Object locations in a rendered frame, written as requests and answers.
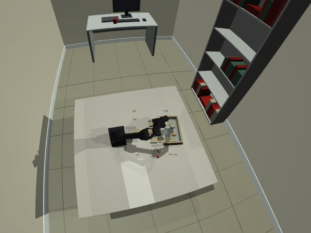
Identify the light wooden strip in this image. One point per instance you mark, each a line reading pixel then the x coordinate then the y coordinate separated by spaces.
pixel 138 130

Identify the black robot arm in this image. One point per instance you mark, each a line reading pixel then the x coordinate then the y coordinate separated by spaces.
pixel 143 134

